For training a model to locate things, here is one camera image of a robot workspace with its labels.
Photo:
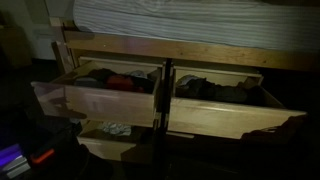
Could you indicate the low wooden drawer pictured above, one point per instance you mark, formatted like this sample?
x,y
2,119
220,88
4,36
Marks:
x,y
100,148

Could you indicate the red garment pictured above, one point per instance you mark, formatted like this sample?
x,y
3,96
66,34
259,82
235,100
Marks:
x,y
120,83

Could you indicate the white striped mattress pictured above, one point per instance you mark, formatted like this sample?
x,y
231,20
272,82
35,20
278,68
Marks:
x,y
200,20

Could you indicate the black vertical pole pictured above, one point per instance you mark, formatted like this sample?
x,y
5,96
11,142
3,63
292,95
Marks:
x,y
163,133

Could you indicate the wooden bed frame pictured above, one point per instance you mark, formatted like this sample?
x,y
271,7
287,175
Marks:
x,y
166,48

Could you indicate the grey garment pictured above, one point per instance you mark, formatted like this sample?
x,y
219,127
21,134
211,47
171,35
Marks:
x,y
86,82

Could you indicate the pale grey cloth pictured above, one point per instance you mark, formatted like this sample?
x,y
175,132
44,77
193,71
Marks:
x,y
186,80

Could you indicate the wooden drawer with dark clothes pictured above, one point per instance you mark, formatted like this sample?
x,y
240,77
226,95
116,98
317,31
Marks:
x,y
216,120

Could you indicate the wooden drawer with red garment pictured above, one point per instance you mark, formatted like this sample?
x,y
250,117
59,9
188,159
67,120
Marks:
x,y
110,106

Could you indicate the dark clothes pile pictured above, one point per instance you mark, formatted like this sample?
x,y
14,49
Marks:
x,y
220,93

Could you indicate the white patterned cloth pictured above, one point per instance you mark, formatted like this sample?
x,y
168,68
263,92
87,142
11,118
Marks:
x,y
115,129

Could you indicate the purple lit device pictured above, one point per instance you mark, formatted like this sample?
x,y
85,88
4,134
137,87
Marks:
x,y
13,165

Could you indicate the black garment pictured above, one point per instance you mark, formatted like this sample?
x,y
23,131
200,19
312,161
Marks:
x,y
101,74

